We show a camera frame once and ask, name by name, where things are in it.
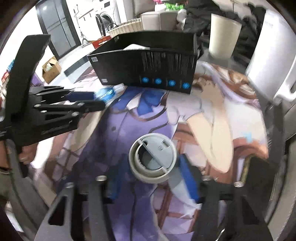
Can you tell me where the woven laundry basket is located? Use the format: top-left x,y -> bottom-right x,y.
108,18 -> 143,38

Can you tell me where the black phone gold edge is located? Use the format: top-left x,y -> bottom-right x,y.
239,155 -> 276,187

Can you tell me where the left hand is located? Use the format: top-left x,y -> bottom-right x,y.
1,141 -> 38,169

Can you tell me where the cream tumbler cup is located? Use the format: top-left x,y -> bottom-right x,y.
209,14 -> 242,60

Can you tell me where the black cardboard box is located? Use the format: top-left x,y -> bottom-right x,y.
87,31 -> 202,93

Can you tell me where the white washing machine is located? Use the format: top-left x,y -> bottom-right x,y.
93,0 -> 121,37

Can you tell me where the grey tumbler lid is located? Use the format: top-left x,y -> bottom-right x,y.
128,133 -> 178,184

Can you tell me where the anime print desk mat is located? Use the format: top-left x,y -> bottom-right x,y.
35,61 -> 270,240

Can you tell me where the cardboard box on floor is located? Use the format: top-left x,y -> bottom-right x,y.
42,56 -> 62,84

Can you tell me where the black jacket pile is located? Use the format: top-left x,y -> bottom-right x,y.
184,1 -> 266,60

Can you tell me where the dark glass door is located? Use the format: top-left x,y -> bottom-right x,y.
36,0 -> 81,60

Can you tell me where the grey sofa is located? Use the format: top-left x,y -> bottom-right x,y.
132,1 -> 186,31

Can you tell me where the white electric kettle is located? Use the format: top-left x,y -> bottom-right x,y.
246,9 -> 296,104

